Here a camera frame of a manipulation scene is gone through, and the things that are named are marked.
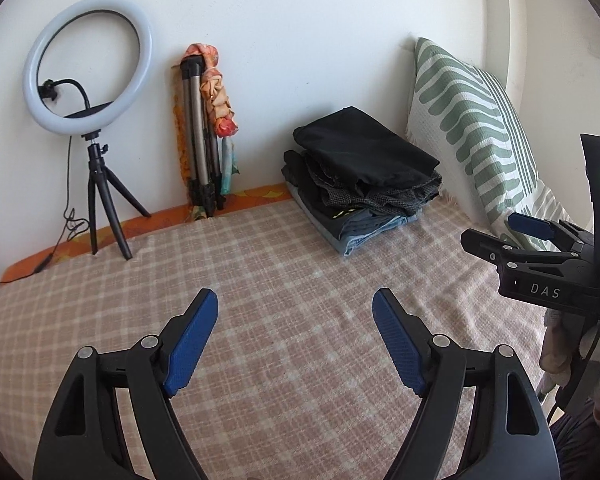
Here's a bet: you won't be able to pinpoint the white ring light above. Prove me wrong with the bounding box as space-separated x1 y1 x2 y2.
22 0 153 136

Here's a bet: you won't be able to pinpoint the black power cable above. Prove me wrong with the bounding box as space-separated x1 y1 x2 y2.
32 135 81 273

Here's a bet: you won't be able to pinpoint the beige plaid blanket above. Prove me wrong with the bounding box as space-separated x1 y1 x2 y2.
0 195 571 480

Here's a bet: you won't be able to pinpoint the person's mauve clothing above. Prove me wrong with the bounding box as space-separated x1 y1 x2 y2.
547 395 600 480

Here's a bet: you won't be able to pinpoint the orange leaf-print bed sheet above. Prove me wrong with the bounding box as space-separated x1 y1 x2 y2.
0 183 293 286

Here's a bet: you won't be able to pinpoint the green and white patterned pillow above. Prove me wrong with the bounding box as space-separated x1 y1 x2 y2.
405 36 573 253

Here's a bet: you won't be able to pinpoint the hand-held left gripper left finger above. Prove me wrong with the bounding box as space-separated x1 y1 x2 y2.
32 288 220 480

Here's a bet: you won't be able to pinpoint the dark folded jeans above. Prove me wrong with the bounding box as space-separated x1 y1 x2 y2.
295 190 406 241

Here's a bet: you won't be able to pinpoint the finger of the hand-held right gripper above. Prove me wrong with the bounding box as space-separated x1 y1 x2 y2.
507 212 597 256
460 228 583 273

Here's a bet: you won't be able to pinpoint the black pants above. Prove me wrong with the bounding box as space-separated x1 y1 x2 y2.
292 106 441 193

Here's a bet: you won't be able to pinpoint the light blue folded jeans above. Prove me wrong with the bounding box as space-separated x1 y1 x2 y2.
287 182 421 259

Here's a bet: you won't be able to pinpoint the folded silver tripod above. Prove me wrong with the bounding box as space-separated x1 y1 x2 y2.
171 56 227 220

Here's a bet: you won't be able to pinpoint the person's right hand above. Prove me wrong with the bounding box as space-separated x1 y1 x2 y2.
539 307 600 386

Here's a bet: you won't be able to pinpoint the small black tripod stand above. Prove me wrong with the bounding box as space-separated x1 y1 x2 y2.
81 130 152 261

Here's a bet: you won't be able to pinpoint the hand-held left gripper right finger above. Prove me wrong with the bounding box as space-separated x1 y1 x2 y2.
372 287 561 480

